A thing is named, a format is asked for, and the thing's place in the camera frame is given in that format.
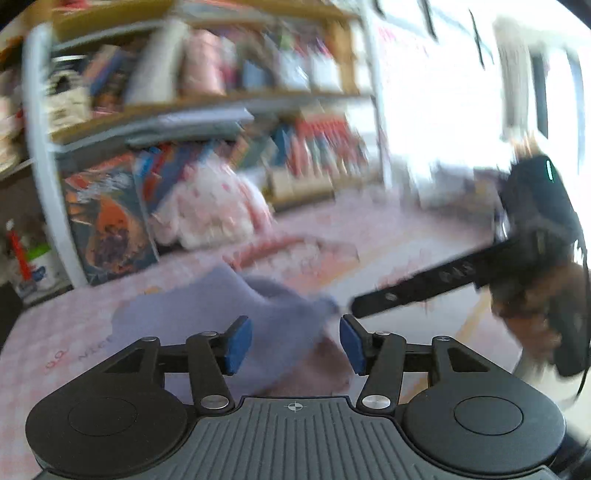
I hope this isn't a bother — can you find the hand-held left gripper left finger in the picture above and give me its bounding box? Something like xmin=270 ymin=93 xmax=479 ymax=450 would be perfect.
xmin=102 ymin=316 xmax=254 ymax=413

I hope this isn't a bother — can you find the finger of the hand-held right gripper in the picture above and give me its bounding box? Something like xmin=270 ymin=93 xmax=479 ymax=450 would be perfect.
xmin=351 ymin=237 xmax=515 ymax=319

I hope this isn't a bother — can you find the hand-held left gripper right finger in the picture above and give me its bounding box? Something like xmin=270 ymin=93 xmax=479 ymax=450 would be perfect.
xmin=340 ymin=315 xmax=490 ymax=413

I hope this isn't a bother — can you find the purple knit cloth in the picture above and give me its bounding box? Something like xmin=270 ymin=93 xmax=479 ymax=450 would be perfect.
xmin=110 ymin=263 xmax=341 ymax=398

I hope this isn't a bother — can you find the person's right hand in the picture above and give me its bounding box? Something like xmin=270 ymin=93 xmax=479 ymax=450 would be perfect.
xmin=490 ymin=262 xmax=570 ymax=354

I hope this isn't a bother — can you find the dusty pink cloth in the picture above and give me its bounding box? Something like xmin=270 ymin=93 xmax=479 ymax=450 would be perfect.
xmin=252 ymin=337 xmax=358 ymax=400

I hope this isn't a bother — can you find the red and white patterned cloth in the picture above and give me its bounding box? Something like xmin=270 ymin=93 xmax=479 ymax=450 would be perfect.
xmin=224 ymin=235 xmax=361 ymax=282

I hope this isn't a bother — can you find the white and pink plush toy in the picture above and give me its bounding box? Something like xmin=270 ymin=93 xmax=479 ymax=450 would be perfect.
xmin=148 ymin=161 xmax=273 ymax=250

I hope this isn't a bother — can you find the small cardboard box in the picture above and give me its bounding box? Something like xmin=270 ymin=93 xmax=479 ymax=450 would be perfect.
xmin=268 ymin=171 xmax=335 ymax=206

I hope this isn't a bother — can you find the pink checkered tablecloth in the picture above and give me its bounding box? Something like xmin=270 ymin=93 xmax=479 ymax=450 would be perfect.
xmin=0 ymin=189 xmax=522 ymax=480

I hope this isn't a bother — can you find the large orange and blue book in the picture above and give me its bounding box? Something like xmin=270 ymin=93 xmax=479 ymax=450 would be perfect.
xmin=62 ymin=154 xmax=160 ymax=287

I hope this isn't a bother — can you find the row of colourful leaning books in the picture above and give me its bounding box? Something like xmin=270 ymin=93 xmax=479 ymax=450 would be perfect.
xmin=134 ymin=111 xmax=370 ymax=185

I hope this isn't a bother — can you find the white cup with green lid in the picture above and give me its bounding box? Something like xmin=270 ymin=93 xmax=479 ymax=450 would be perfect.
xmin=23 ymin=244 xmax=63 ymax=296

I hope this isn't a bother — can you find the flat stack of white folders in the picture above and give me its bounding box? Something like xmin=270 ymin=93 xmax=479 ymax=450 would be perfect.
xmin=124 ymin=108 xmax=254 ymax=148

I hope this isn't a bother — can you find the red stick ornament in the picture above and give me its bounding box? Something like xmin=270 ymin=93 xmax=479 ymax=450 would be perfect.
xmin=4 ymin=219 xmax=33 ymax=282

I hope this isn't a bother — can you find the row of upright thin books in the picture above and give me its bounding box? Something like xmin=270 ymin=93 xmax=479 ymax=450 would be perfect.
xmin=226 ymin=23 xmax=361 ymax=93

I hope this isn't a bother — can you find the white bookshelf with wooden shelves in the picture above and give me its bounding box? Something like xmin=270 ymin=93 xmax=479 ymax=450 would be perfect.
xmin=21 ymin=0 xmax=393 ymax=289

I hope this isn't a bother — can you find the pink cylindrical box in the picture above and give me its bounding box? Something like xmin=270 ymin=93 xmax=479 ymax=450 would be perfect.
xmin=180 ymin=30 xmax=227 ymax=97

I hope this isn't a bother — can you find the large white leaning book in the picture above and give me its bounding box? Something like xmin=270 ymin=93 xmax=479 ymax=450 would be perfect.
xmin=124 ymin=18 xmax=190 ymax=107

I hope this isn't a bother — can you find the white quilted handbag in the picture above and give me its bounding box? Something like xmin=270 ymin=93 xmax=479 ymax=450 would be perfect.
xmin=46 ymin=74 xmax=93 ymax=134

